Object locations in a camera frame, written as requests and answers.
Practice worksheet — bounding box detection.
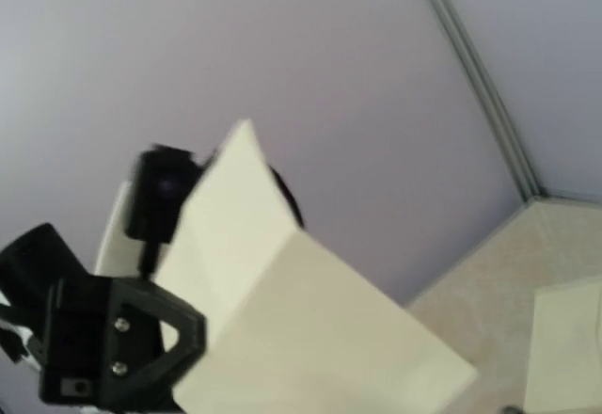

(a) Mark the cream paper envelope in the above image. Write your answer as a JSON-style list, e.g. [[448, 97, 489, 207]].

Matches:
[[523, 279, 601, 413]]

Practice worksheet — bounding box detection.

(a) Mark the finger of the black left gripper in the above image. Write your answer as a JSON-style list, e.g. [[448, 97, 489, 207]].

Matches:
[[101, 279, 206, 409]]

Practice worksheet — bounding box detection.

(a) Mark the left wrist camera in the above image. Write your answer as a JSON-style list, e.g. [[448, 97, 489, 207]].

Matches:
[[124, 145, 203, 279]]

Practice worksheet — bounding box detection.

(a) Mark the right aluminium frame post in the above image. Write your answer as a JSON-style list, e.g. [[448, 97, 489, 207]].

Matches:
[[428, 0, 548, 202]]

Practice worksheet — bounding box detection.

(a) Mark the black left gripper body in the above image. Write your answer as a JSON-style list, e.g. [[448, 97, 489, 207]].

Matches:
[[1, 223, 112, 407]]

